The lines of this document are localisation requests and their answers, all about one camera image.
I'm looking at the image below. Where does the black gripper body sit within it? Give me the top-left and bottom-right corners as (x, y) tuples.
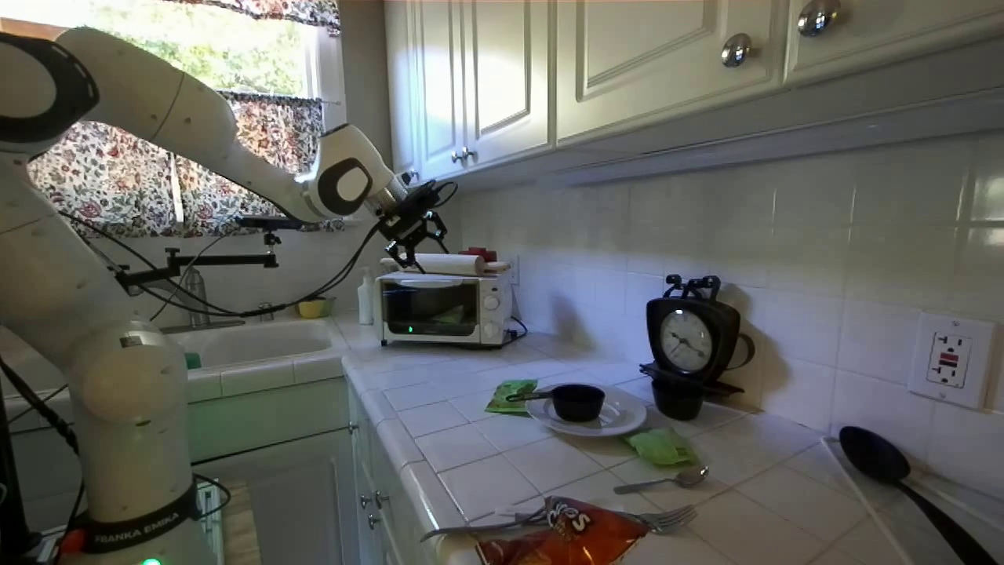
(376, 180), (452, 249)

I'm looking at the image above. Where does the white toaster oven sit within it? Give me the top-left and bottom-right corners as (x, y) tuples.
(374, 265), (517, 351)

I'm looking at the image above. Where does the white upper cabinet door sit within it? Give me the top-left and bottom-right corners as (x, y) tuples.
(551, 0), (792, 148)
(458, 0), (556, 172)
(384, 0), (467, 187)
(783, 0), (1004, 87)

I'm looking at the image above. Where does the white soap bottle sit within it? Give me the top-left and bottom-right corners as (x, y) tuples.
(355, 272), (381, 327)

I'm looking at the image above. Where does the small yellow dish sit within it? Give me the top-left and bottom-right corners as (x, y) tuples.
(293, 294), (333, 325)

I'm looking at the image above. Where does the white kitchen sink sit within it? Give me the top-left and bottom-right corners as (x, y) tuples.
(182, 318), (352, 403)

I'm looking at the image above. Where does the green pistachio snack bag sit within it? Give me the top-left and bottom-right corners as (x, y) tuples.
(485, 377), (542, 421)

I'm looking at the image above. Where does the metal sink faucet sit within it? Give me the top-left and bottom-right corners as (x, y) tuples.
(173, 265), (214, 329)

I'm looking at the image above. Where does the floral window valance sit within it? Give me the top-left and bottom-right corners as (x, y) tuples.
(171, 0), (346, 33)

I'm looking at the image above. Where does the white counter base cabinet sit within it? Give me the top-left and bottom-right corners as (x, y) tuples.
(346, 390), (452, 565)

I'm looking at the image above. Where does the white round plate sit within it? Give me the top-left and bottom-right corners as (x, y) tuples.
(529, 390), (650, 443)

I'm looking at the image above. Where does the black dial kitchen scale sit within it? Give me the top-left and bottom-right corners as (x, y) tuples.
(638, 272), (759, 403)

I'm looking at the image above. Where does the white sink base cabinet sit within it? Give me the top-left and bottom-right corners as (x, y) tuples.
(184, 377), (363, 565)

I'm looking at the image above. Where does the floral window curtain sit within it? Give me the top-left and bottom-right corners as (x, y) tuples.
(28, 94), (330, 240)

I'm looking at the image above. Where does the small black cup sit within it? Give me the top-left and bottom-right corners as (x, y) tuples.
(650, 374), (708, 423)

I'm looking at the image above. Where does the green folded cloth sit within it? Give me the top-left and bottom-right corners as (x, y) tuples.
(624, 423), (703, 470)

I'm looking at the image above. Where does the orange chips bag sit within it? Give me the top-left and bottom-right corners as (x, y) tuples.
(475, 496), (653, 565)

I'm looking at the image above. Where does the metal spoon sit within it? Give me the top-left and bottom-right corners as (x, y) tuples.
(612, 461), (715, 499)

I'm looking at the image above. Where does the round metal cabinet knob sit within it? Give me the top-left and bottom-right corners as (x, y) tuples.
(715, 33), (759, 72)
(793, 0), (844, 42)

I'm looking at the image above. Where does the metal fork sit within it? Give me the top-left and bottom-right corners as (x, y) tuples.
(420, 503), (701, 542)

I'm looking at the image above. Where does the black ladle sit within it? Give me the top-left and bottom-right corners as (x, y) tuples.
(836, 423), (1001, 565)

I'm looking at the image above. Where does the black stereo camera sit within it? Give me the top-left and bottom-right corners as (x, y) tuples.
(233, 213), (309, 236)

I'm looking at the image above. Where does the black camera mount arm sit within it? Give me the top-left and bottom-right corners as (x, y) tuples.
(115, 229), (287, 291)

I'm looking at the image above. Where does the black measuring cup with handle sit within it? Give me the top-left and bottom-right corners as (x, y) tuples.
(520, 384), (610, 428)

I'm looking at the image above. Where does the white wall power outlet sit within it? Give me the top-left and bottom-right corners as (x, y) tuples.
(907, 307), (999, 415)

